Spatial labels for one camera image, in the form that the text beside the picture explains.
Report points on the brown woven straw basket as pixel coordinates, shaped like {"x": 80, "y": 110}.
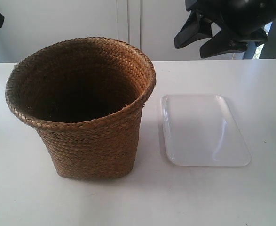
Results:
{"x": 84, "y": 97}

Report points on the white rectangular plastic tray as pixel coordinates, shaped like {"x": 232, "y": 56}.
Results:
{"x": 200, "y": 131}

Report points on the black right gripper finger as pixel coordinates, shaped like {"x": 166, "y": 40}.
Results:
{"x": 225, "y": 41}
{"x": 197, "y": 27}

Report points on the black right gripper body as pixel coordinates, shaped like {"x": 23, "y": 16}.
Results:
{"x": 239, "y": 18}

